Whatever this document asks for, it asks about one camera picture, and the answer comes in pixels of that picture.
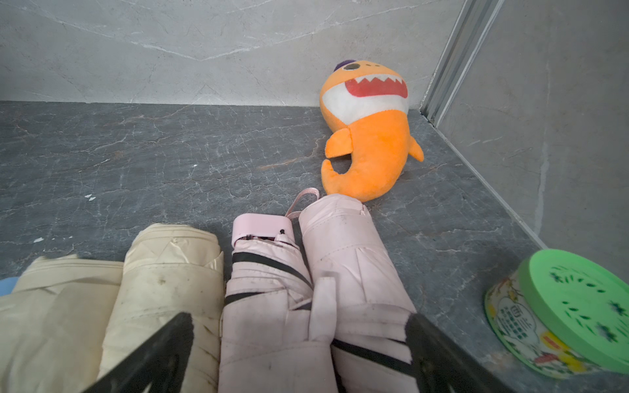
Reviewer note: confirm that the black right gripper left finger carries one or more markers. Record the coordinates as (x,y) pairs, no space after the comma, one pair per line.
(158,365)

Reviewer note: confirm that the orange shark plush toy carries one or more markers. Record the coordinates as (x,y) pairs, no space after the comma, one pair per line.
(366,106)

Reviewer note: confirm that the green lidded round tin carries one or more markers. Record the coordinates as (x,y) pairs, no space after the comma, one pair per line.
(562,315)

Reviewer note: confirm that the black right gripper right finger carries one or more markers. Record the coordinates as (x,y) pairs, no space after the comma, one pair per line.
(440,365)

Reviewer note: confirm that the beige folded umbrella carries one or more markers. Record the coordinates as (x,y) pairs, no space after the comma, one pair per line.
(170,268)
(53,324)

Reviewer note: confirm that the pink folded umbrella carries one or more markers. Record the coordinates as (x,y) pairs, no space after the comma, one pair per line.
(278,321)
(369,348)

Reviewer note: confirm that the pink folded umbrella right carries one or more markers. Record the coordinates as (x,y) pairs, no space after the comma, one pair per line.
(369,348)

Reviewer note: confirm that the pink folded umbrella left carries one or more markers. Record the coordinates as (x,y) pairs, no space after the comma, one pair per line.
(278,321)

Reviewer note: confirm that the beige folded umbrella left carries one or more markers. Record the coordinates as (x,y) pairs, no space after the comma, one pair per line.
(53,324)

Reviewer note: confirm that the beige folded umbrella right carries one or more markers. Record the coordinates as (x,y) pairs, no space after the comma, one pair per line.
(170,268)

